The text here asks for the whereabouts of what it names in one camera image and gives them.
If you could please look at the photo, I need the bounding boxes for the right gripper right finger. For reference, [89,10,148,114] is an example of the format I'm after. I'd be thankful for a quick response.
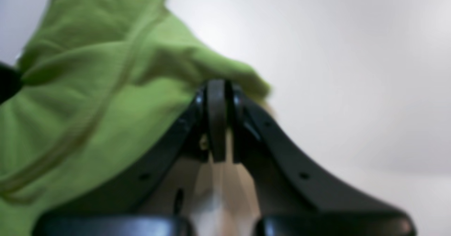
[231,83,417,236]

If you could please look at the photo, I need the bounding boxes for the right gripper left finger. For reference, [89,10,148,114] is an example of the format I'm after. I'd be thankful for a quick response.
[32,79,227,236]

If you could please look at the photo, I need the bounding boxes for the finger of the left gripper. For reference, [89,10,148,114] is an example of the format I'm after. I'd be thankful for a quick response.
[0,63,23,104]

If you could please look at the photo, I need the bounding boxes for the green T-shirt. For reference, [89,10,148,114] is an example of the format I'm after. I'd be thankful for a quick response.
[0,0,270,236]

